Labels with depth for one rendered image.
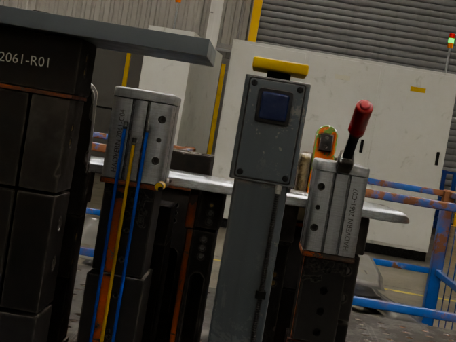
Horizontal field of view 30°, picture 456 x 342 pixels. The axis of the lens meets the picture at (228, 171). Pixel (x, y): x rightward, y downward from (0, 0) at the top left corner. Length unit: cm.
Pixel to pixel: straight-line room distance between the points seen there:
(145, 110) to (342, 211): 28
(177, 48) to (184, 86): 819
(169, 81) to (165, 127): 804
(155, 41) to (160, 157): 23
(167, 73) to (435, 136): 290
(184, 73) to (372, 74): 198
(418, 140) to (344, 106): 85
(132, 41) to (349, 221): 37
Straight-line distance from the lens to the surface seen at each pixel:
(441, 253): 423
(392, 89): 914
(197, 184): 118
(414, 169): 918
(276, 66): 91
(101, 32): 89
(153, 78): 913
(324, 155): 140
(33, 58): 93
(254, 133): 90
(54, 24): 90
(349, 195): 107
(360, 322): 194
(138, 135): 107
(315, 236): 107
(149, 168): 107
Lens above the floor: 108
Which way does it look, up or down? 3 degrees down
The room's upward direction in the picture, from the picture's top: 9 degrees clockwise
